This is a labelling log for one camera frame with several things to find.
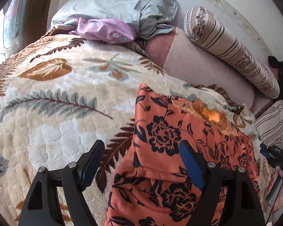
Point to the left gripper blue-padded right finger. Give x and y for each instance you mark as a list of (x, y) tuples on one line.
[(241, 206)]

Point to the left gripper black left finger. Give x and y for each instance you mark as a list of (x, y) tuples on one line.
[(42, 207)]

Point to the orange black floral garment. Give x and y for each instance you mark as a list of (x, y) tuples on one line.
[(151, 186)]

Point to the right hand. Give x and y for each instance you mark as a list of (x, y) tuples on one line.
[(279, 201)]

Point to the striped floral folded quilt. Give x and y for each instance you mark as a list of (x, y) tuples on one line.
[(270, 125)]

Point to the cream leaf-pattern fleece blanket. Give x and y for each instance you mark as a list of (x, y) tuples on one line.
[(62, 93)]

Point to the pink bed sheet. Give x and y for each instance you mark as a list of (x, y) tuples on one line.
[(183, 59)]

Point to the striped floral bolster pillow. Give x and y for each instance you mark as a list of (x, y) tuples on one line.
[(203, 29)]

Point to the purple floral cloth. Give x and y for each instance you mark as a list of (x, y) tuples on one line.
[(111, 31)]

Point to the light grey-blue pillow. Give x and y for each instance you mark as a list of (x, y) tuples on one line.
[(148, 18)]

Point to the stained glass window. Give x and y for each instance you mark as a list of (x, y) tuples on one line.
[(11, 28)]

